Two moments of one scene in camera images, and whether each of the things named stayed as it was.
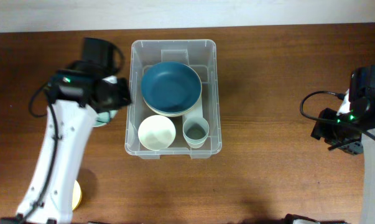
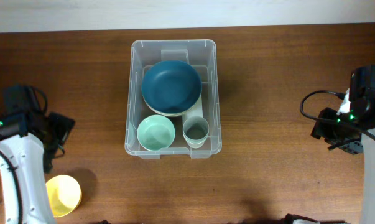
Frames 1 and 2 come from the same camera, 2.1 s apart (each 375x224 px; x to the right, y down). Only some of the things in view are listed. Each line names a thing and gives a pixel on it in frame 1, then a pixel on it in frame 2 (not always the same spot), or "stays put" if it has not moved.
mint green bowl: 103,118 to 156,132
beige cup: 195,143 stays put
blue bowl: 171,86 stays put
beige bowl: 173,115 stays put
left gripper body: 122,96 to 61,129
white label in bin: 196,112 stays put
